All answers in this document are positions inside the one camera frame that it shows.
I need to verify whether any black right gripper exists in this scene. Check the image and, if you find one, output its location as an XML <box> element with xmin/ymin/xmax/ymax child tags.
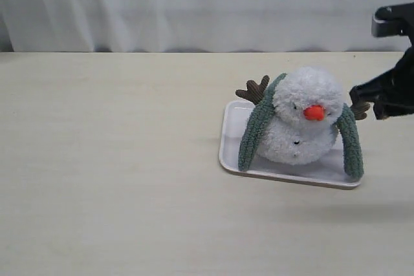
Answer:
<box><xmin>349</xmin><ymin>44</ymin><xmax>413</xmax><ymax>120</ymax></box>

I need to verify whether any green fleece scarf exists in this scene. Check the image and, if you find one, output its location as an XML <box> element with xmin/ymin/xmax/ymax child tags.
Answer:
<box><xmin>237</xmin><ymin>72</ymin><xmax>365</xmax><ymax>180</ymax></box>

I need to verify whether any white backdrop curtain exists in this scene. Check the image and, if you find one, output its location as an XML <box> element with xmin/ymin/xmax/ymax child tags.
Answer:
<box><xmin>1</xmin><ymin>0</ymin><xmax>412</xmax><ymax>52</ymax></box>

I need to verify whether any white rectangular plastic tray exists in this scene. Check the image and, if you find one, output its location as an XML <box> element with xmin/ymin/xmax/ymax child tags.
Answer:
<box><xmin>219</xmin><ymin>100</ymin><xmax>362</xmax><ymax>189</ymax></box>

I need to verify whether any white plush snowman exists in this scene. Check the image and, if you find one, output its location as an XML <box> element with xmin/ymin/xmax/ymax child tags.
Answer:
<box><xmin>235</xmin><ymin>65</ymin><xmax>371</xmax><ymax>164</ymax></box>

